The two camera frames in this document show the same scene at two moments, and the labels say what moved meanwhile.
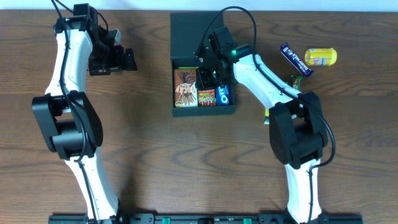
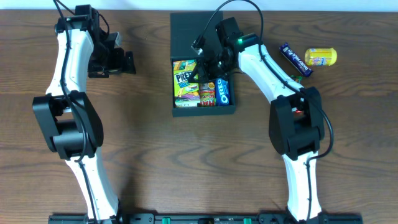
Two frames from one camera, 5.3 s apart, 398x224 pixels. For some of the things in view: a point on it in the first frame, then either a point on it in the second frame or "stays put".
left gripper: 125,58 stays put
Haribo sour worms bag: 206,98 stays put
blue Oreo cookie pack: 222,95 stays put
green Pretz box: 267,121 -> 186,94
